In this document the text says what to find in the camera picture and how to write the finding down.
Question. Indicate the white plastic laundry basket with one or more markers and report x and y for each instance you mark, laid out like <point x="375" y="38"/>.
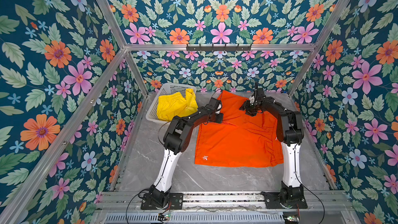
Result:
<point x="166" y="89"/>

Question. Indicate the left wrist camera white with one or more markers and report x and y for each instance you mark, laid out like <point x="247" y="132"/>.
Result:
<point x="217" y="106"/>

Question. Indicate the black hook rail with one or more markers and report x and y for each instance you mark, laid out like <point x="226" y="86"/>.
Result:
<point x="219" y="47"/>

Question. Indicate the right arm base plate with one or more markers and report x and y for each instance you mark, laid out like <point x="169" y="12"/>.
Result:
<point x="277" y="200"/>

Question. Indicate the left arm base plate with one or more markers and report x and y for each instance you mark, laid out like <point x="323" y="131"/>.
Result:
<point x="169" y="201"/>

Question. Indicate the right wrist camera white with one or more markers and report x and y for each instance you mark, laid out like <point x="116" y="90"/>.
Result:
<point x="258" y="95"/>

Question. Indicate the orange shorts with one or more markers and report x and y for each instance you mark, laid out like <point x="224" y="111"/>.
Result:
<point x="240" y="140"/>

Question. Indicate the yellow shorts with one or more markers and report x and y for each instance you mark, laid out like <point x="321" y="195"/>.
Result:
<point x="170" y="106"/>

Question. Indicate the white slotted cable duct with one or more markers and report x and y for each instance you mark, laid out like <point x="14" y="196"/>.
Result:
<point x="195" y="218"/>

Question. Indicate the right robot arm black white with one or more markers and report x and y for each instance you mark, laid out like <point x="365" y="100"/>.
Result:
<point x="289" y="132"/>

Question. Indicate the aluminium mounting rail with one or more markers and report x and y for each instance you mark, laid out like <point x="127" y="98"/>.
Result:
<point x="319" y="200"/>

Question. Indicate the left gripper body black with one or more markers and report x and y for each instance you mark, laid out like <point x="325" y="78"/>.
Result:
<point x="217" y="117"/>

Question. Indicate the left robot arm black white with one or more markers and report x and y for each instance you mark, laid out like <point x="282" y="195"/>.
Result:
<point x="175" y="141"/>

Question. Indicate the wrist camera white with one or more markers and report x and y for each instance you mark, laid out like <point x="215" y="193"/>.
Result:
<point x="217" y="106"/>
<point x="258" y="95"/>

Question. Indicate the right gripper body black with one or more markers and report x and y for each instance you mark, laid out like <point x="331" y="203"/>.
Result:
<point x="251" y="108"/>

